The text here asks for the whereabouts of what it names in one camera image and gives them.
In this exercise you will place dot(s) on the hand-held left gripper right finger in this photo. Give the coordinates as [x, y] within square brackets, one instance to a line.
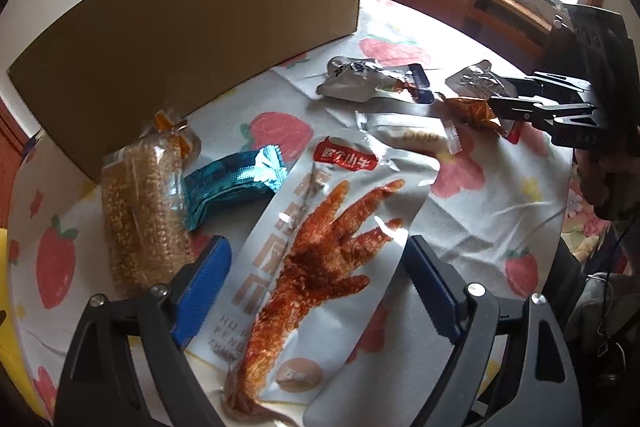
[430, 287]

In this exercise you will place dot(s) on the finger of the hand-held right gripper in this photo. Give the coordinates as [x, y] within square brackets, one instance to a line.
[525, 112]
[545, 85]

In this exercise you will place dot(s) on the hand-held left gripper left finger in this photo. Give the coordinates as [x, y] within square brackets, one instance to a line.
[200, 292]

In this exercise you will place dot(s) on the silver and orange snack packet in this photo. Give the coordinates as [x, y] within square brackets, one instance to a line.
[470, 107]

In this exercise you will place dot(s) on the clear sesame bread packet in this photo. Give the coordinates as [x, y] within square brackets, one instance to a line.
[140, 207]

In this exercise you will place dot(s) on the teal foil snack packet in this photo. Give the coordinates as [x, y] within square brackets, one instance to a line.
[225, 182]

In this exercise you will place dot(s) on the silver chicken foot snack packet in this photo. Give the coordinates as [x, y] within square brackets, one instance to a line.
[320, 247]

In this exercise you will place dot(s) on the brown cardboard box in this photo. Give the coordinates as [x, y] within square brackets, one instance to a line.
[200, 32]

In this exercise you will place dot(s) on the person's right hand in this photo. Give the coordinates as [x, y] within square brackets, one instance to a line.
[595, 187]

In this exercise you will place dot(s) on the strawberry print blanket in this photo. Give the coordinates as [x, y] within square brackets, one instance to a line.
[500, 207]

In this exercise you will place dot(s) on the white candy wrapper packet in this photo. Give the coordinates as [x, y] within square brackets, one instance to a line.
[405, 129]

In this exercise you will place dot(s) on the floral bed sheet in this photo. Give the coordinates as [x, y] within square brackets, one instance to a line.
[585, 232]

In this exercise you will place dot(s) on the grey and navy snack packet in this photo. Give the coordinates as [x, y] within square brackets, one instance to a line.
[350, 79]

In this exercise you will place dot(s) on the yellow plush toy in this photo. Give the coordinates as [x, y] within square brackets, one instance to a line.
[12, 332]

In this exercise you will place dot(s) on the wooden headboard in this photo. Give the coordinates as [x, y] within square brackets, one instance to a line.
[12, 127]

